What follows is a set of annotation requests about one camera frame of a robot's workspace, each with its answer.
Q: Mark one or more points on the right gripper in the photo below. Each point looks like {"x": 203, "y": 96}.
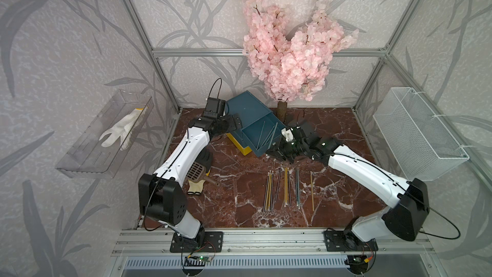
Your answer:
{"x": 277, "y": 150}

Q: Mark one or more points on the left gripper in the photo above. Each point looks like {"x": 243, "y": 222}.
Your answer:
{"x": 231, "y": 122}

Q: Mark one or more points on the teal yellow drawer box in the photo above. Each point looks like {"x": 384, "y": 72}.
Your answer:
{"x": 249, "y": 108}

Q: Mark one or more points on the teal top drawer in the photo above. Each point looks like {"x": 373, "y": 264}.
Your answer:
{"x": 262, "y": 134}

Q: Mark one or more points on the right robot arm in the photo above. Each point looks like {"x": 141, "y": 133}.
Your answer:
{"x": 407, "y": 202}

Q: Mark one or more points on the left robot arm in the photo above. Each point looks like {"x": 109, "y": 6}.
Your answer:
{"x": 161, "y": 197}

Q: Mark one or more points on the dark grey pencil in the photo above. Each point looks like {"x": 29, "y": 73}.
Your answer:
{"x": 277, "y": 185}

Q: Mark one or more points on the brown slotted spatula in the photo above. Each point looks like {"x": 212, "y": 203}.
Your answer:
{"x": 197, "y": 173}

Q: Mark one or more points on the pink blossom artificial tree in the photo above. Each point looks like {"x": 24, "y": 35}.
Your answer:
{"x": 291, "y": 68}

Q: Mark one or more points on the white glove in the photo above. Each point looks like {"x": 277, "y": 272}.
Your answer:
{"x": 122, "y": 130}

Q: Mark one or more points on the right circuit board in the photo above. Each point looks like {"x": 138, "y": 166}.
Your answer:
{"x": 358, "y": 260}

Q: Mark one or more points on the circuit board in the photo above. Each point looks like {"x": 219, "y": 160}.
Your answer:
{"x": 358, "y": 260}
{"x": 197, "y": 260}

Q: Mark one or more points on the left circuit board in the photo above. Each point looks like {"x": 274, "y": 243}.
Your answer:
{"x": 197, "y": 260}

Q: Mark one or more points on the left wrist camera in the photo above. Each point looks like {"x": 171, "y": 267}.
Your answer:
{"x": 214, "y": 108}

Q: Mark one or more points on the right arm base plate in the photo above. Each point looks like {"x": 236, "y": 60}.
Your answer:
{"x": 341, "y": 242}

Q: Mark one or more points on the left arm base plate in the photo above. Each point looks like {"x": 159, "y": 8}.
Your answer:
{"x": 206, "y": 241}

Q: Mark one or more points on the white wire mesh basket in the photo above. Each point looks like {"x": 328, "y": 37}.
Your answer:
{"x": 420, "y": 142}

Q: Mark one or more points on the aluminium front rail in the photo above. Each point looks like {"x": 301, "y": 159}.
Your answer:
{"x": 259, "y": 241}

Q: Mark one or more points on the clear acrylic wall tray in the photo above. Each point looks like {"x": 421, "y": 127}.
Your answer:
{"x": 87, "y": 158}

